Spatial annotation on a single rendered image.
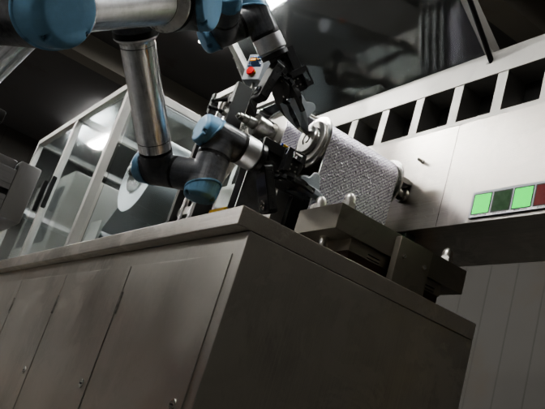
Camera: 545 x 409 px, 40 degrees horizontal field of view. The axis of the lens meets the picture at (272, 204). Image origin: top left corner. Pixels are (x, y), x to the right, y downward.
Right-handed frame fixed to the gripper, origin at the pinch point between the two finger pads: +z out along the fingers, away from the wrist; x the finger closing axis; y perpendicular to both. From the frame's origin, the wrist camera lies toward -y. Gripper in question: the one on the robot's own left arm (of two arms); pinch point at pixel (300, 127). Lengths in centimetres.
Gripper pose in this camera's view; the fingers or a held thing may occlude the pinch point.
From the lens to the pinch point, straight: 193.4
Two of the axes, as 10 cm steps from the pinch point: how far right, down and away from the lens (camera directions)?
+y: 7.2, -4.3, 5.4
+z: 4.2, 8.9, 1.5
